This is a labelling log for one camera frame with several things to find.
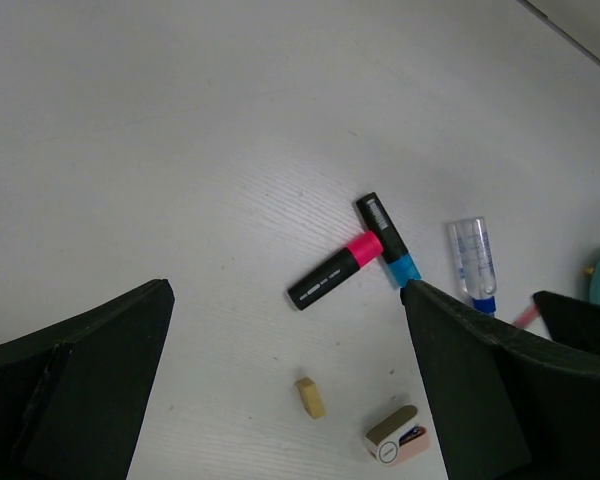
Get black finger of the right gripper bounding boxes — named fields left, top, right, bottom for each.
left=532, top=291, right=600, bottom=356

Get blue cap black highlighter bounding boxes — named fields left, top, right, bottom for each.
left=355, top=192, right=422, bottom=288

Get clear glue bottle blue cap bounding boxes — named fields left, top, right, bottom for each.
left=448, top=216, right=497, bottom=317

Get pink red pen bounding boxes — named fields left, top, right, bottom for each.
left=512, top=304, right=540, bottom=329

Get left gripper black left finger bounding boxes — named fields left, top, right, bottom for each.
left=0, top=279, right=174, bottom=479

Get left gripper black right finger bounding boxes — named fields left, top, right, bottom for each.
left=401, top=281, right=600, bottom=479

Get aluminium rail right side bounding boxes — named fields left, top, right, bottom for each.
left=518, top=0, right=600, bottom=67

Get small yellow eraser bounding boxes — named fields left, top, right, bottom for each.
left=295, top=377, right=326, bottom=420

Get pink cap black highlighter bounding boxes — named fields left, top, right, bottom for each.
left=287, top=231, right=383, bottom=311

